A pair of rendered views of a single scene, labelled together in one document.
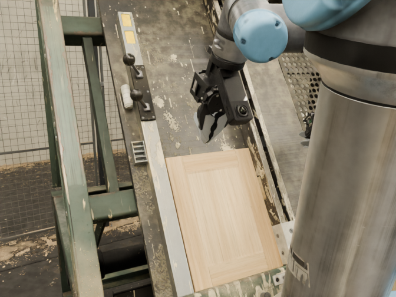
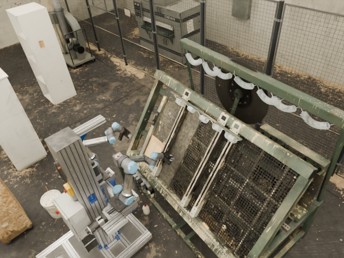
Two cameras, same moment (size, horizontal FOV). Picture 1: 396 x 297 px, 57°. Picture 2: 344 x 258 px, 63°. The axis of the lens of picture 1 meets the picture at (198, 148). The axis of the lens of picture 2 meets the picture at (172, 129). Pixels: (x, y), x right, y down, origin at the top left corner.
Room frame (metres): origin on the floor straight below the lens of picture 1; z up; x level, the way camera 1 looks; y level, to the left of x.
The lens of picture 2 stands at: (0.95, -2.65, 3.72)
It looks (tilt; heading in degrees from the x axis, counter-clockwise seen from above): 41 degrees down; 81
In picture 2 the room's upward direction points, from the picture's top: 5 degrees counter-clockwise
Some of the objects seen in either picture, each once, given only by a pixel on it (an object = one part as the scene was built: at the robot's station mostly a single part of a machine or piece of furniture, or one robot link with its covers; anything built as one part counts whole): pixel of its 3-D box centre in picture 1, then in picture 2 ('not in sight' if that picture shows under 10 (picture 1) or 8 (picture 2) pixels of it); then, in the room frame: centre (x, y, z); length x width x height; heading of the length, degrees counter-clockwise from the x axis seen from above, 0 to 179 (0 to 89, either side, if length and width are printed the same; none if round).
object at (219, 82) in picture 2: not in sight; (238, 93); (2.14, -0.17, 1.85); 0.80 x 0.06 x 0.80; 115
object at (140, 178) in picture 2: not in sight; (141, 183); (0.84, -0.23, 0.69); 0.50 x 0.14 x 0.24; 115
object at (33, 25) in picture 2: not in sight; (44, 56); (-0.78, 3.51, 1.03); 0.61 x 0.58 x 2.05; 121
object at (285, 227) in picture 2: not in sight; (240, 189); (1.96, -0.86, 1.00); 1.30 x 0.05 x 0.04; 115
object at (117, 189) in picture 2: not in sight; (118, 191); (0.59, -0.68, 1.20); 0.13 x 0.12 x 0.14; 128
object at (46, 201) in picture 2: not in sight; (53, 202); (-0.52, 0.13, 0.24); 0.32 x 0.30 x 0.47; 121
